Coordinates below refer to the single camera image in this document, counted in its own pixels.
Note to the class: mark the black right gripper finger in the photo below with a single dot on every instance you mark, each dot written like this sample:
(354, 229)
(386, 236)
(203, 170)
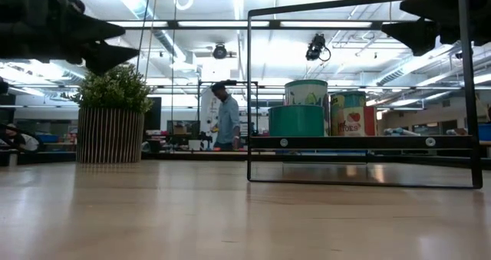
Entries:
(433, 7)
(418, 35)

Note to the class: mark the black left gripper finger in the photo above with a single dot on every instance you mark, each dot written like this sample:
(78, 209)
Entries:
(105, 56)
(96, 28)

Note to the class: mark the teal and yellow tin can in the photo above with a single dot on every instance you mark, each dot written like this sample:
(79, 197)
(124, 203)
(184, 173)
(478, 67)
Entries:
(349, 99)

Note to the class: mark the mixed vegetables label tin can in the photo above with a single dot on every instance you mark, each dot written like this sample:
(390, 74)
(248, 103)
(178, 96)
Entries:
(307, 93)

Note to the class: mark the short teal tin can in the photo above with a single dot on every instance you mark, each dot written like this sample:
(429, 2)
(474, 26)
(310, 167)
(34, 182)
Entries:
(296, 122)

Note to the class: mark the green plant in ribbed pot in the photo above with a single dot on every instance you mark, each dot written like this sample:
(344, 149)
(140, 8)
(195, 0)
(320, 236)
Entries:
(109, 129)

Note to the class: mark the blue storage bin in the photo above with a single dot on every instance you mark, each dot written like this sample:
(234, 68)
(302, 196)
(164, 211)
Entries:
(484, 131)
(50, 138)

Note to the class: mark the round black ceiling fixture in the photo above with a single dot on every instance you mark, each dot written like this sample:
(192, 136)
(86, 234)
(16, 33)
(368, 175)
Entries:
(219, 51)

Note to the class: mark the white banner stand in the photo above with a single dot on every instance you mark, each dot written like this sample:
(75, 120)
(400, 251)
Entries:
(207, 110)

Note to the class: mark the person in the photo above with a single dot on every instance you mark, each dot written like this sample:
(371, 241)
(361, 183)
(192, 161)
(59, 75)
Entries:
(27, 143)
(228, 118)

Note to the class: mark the black overhead frame beam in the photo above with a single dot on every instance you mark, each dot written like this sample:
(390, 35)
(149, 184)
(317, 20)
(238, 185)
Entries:
(172, 24)

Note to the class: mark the black wall screen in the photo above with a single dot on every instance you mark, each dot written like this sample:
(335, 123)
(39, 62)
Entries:
(155, 114)

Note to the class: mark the black hanging overhead camera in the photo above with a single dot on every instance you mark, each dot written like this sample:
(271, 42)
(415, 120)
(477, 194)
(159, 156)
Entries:
(316, 47)

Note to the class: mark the black aluminium table frame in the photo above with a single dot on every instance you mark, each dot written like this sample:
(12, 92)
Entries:
(57, 157)

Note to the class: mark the wooden shelf black metal frame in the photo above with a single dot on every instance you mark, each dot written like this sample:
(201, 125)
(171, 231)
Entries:
(345, 142)

